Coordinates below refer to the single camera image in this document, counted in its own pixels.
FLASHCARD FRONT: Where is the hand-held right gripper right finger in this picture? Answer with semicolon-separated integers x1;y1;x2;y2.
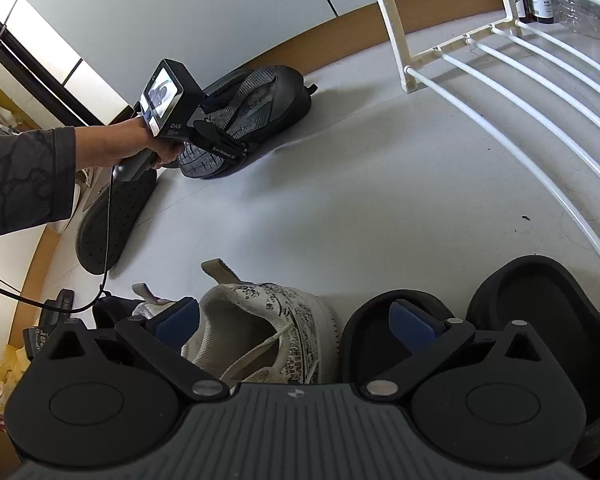
362;299;544;404

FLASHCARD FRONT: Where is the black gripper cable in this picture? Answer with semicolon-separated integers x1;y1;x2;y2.
0;164;118;315

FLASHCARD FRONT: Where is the white comic print sneaker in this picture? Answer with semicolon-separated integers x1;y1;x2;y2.
130;282;183;325
181;258;339;387

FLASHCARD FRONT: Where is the grey wardrobe cabinet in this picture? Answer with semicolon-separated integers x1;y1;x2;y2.
0;0;513;128

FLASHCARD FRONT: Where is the black buckle clog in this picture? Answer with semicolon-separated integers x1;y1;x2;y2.
75;166;159;277

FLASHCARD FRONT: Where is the white shoe rack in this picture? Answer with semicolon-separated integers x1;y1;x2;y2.
361;0;600;283

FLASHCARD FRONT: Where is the person's left hand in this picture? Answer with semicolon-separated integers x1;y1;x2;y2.
129;115;192;171

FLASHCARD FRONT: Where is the black chunky strap clog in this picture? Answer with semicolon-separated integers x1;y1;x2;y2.
466;254;600;476
339;287;456;387

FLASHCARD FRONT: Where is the person's left forearm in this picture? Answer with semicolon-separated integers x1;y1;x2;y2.
0;116;148;242

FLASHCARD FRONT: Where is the yellow slipper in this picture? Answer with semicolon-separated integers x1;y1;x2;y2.
0;342;31;411

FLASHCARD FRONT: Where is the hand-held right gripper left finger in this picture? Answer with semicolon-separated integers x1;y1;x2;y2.
46;296;231;404

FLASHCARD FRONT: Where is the black framed glass door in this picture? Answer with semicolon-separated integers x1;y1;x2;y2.
0;0;133;128

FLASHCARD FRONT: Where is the black slide sandal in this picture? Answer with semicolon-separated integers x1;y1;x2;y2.
22;287;77;361

